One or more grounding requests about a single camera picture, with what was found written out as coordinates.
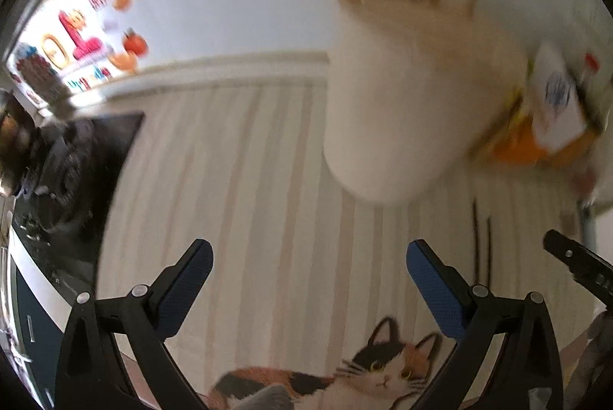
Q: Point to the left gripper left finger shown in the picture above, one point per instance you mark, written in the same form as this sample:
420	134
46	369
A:
151	319

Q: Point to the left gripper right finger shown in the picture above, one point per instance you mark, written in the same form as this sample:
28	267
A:
468	315

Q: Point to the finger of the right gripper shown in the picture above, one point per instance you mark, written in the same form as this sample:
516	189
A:
587	268

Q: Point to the dark chopstick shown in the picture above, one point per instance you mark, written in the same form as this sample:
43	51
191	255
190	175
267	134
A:
489	252
476	241

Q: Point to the black gas stove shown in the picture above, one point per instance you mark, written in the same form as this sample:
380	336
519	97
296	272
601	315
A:
62	209

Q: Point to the grey slipper left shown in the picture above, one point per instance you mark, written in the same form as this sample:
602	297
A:
274	397

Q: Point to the white seasoning packet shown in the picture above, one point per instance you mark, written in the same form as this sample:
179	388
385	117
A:
558	118

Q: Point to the beige cylindrical utensil holder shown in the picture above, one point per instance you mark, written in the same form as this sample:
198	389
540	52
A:
412	85

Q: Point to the colourful wall stickers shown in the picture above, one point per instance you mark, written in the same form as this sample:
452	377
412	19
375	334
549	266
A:
71	46

